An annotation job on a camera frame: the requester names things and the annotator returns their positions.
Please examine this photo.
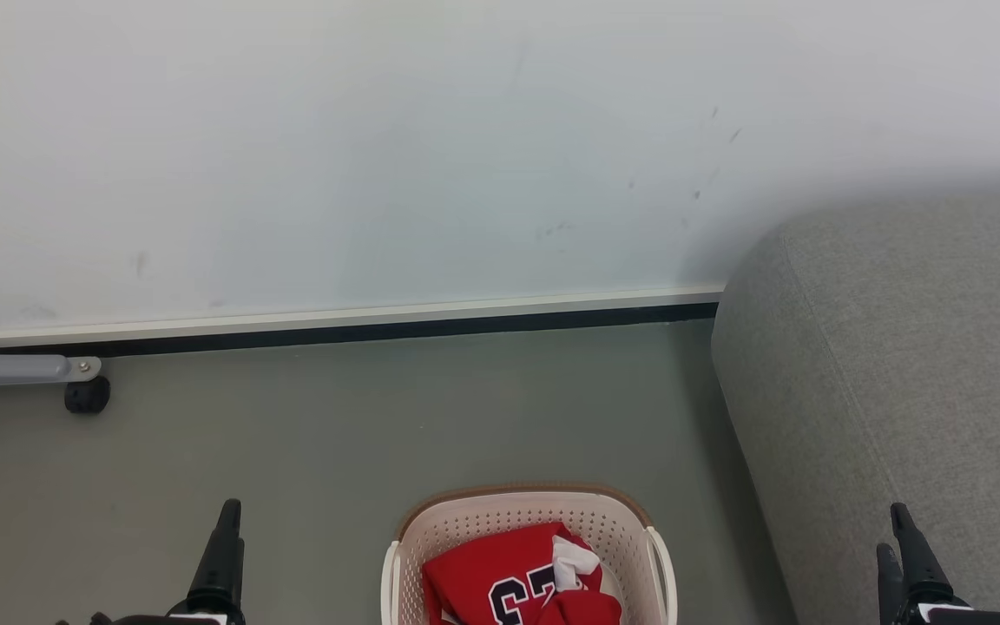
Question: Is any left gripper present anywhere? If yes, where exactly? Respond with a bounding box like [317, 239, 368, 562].
[57, 499, 247, 625]

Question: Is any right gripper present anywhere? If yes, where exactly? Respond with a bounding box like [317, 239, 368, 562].
[877, 503, 1000, 625]

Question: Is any red jersey with white trim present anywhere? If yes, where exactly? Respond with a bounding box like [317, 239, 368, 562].
[422, 521, 624, 625]

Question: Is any grey fabric sofa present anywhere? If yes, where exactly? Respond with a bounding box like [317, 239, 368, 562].
[711, 185, 1000, 625]

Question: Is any black caster wheel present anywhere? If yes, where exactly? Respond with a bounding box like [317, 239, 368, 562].
[64, 375, 111, 415]

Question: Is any white and black baseboard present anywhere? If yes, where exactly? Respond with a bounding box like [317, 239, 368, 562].
[0, 282, 727, 359]

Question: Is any cream perforated laundry basket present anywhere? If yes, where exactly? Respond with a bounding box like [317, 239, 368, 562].
[381, 484, 679, 625]

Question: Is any grey metal stand leg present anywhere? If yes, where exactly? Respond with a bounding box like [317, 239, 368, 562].
[0, 326, 103, 409]

